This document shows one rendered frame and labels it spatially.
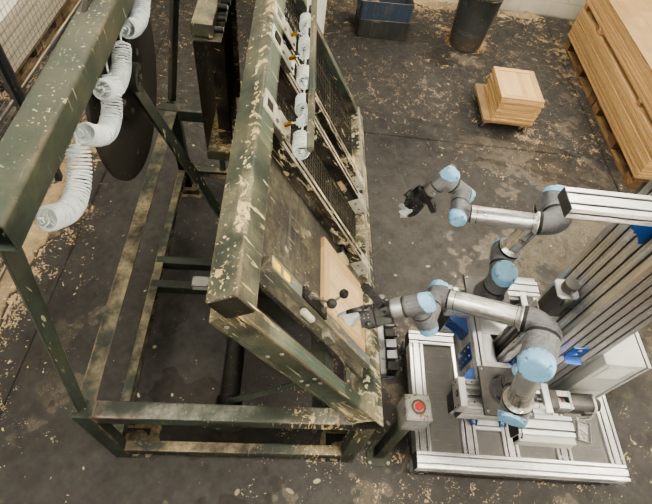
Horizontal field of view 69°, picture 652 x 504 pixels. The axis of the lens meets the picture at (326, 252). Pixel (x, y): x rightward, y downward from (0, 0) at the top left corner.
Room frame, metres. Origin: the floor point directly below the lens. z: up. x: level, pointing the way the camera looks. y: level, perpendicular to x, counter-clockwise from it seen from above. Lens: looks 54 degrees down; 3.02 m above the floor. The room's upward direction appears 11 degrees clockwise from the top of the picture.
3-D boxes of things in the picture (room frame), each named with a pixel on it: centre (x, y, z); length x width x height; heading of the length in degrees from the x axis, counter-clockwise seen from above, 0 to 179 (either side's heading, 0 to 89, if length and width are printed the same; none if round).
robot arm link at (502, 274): (1.35, -0.85, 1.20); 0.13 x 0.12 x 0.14; 173
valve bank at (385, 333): (1.17, -0.41, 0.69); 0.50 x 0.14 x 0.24; 9
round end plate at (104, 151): (1.48, 0.86, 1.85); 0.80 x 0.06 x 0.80; 9
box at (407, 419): (0.74, -0.54, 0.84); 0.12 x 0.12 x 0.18; 9
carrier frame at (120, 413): (1.65, 0.46, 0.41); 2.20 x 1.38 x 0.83; 9
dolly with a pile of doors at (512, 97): (4.33, -1.51, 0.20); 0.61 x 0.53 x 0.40; 6
